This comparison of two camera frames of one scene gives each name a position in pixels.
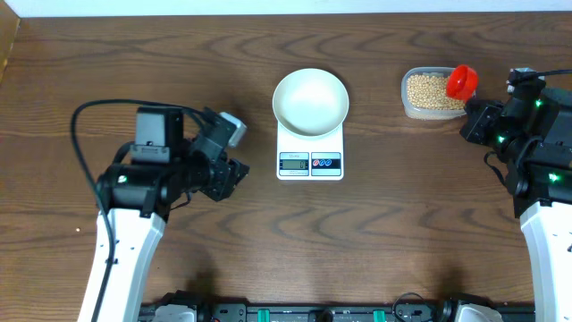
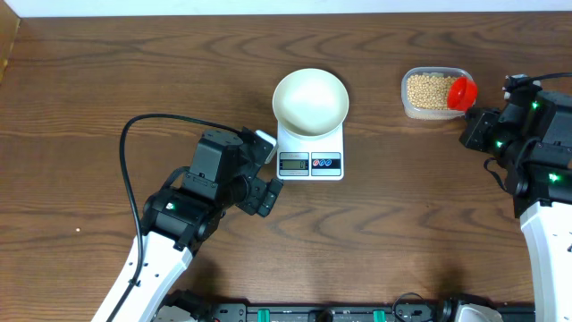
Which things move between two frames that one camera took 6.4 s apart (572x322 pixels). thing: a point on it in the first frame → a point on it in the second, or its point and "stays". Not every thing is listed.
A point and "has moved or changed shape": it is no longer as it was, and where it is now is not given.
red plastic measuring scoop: x=462 y=81 has moved or changed shape
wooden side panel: x=9 y=24 stays
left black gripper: x=223 y=174 → x=257 y=194
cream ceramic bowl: x=310 y=102 stays
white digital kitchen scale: x=310 y=159 stays
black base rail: x=339 y=312 stays
